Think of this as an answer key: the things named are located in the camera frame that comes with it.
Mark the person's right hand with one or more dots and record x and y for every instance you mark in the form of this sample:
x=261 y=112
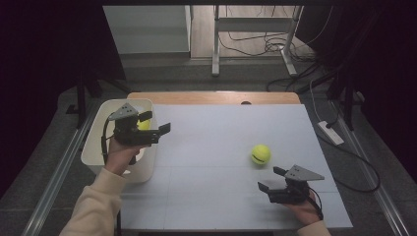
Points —
x=303 y=213

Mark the white plastic bin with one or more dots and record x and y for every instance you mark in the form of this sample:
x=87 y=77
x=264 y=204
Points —
x=95 y=144

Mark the white cabinet panel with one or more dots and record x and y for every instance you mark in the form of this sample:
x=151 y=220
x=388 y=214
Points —
x=147 y=29

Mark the black stand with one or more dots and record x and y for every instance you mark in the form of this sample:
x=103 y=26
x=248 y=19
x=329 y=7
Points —
x=81 y=98
x=348 y=98

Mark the metal floor rail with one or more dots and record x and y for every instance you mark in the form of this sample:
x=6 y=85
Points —
x=55 y=177
x=377 y=190

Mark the wooden table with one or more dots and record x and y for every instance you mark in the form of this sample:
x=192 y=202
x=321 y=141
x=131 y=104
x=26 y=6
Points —
x=213 y=97

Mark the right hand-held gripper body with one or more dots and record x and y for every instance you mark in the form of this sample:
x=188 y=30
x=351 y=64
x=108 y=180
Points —
x=288 y=195

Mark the person's left hand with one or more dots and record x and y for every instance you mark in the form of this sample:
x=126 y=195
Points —
x=119 y=157

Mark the white metal desk frame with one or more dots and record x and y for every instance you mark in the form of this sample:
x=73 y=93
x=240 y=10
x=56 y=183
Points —
x=252 y=24

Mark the white table mat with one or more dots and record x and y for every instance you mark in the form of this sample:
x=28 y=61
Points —
x=213 y=183

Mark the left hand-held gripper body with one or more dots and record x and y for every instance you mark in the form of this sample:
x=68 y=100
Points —
x=131 y=132

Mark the white power strip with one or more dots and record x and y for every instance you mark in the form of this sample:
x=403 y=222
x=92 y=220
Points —
x=330 y=132

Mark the yellow tennis ball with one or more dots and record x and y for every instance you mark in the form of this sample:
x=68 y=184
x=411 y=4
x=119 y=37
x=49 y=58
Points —
x=144 y=125
x=261 y=154

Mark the dark curtain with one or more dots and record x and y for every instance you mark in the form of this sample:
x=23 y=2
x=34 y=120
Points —
x=387 y=65
x=39 y=65

